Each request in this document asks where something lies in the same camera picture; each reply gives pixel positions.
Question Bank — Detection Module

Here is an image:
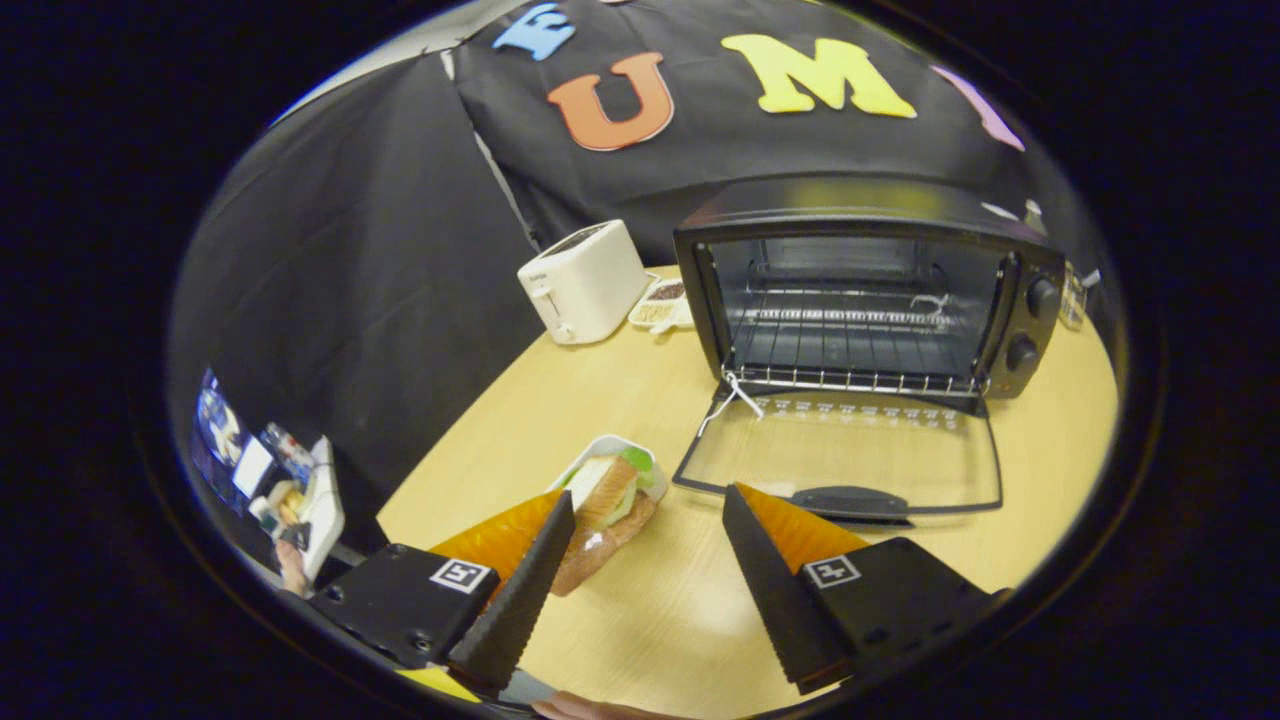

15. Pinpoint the white pop-up toaster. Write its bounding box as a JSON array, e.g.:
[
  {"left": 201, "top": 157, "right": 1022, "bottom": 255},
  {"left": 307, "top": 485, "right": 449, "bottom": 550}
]
[{"left": 517, "top": 220, "right": 651, "bottom": 346}]

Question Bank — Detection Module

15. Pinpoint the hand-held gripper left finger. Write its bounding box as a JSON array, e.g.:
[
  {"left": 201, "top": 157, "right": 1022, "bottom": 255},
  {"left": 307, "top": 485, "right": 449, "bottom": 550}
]
[{"left": 312, "top": 488, "right": 578, "bottom": 698}]

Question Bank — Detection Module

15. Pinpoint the small plate of snacks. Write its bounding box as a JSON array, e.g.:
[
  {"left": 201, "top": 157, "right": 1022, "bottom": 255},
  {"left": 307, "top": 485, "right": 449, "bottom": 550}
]
[{"left": 628, "top": 277, "right": 697, "bottom": 335}]

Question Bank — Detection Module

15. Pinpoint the toasted sandwich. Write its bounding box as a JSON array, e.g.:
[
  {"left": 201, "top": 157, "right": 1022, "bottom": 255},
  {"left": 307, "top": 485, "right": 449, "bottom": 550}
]
[{"left": 550, "top": 452, "right": 661, "bottom": 598}]

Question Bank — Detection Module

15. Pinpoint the white rectangular tray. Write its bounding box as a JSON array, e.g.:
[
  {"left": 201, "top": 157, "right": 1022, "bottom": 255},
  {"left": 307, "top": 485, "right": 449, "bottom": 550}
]
[{"left": 547, "top": 434, "right": 669, "bottom": 503}]

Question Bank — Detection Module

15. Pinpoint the white tray of assorted items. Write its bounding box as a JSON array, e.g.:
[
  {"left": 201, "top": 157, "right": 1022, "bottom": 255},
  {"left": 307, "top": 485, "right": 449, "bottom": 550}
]
[{"left": 193, "top": 368, "right": 347, "bottom": 593}]

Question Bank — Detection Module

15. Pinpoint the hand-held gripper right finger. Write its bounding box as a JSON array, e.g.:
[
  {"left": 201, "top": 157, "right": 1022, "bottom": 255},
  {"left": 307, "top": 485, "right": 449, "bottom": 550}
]
[{"left": 722, "top": 483, "right": 1006, "bottom": 697}]

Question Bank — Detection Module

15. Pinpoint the black toaster oven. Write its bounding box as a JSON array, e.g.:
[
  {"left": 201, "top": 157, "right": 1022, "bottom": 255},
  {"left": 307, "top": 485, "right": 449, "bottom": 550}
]
[{"left": 672, "top": 178, "right": 1067, "bottom": 528}]

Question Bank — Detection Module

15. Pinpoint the glass utensil holder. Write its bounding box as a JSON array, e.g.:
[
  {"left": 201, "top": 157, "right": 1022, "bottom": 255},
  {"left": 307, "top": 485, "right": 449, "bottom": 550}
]
[{"left": 1058, "top": 260, "right": 1103, "bottom": 333}]

